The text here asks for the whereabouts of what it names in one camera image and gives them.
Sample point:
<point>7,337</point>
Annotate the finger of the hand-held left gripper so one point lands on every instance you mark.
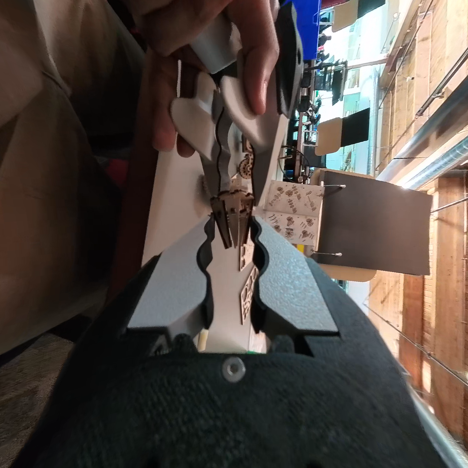
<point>197,120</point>
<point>259,146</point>

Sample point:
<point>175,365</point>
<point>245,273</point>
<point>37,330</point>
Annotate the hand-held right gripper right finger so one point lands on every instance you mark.
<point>296,292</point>

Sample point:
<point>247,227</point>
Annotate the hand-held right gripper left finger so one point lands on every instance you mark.
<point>168,292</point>

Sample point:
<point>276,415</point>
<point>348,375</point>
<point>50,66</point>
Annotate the wooden model assembly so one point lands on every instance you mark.
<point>234,215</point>

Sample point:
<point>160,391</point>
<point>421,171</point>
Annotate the grey desk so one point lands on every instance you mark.
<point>175,204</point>

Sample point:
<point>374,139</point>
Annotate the person's left hand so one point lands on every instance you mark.
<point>252,44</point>

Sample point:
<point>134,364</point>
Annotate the wooden motorcycle model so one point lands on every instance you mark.
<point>248,162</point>

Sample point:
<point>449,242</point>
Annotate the blue plastic bin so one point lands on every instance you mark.
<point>309,29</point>

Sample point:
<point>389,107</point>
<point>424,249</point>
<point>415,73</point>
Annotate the wooden puzzle sheet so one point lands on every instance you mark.
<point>246,292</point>

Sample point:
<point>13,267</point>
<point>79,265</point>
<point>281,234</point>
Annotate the slotted wooden piece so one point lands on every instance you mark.
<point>245,257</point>

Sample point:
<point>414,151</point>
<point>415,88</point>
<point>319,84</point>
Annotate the instruction booklet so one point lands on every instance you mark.
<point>292,204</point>

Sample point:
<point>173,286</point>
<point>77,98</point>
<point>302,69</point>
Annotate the beige and black chair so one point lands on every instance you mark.
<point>351,12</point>
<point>343,129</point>

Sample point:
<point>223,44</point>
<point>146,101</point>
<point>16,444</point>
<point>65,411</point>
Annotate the person's beige shirt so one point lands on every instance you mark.
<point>44,182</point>

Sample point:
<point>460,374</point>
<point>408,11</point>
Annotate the silver ventilation duct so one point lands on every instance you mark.
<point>420,146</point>
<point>438,164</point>

